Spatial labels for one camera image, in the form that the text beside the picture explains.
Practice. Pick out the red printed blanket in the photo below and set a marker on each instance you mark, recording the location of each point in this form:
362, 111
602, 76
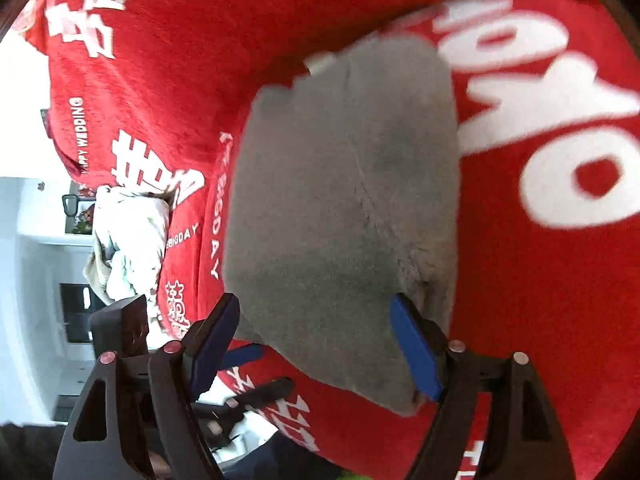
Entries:
500, 310

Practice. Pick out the pale floral quilt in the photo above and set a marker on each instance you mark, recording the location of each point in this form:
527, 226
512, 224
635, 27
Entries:
135, 245

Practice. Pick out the dark rectangular panel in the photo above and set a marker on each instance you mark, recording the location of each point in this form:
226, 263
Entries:
77, 312

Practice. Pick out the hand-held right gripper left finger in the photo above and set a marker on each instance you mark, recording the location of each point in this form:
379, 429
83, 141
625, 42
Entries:
215, 345

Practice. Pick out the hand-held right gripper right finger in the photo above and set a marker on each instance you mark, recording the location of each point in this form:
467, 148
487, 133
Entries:
415, 345

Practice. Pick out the grey knit garment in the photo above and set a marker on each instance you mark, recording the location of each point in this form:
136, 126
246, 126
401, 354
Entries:
340, 210

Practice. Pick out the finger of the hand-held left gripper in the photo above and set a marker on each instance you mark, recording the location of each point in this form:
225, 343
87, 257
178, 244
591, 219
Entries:
265, 392
241, 356

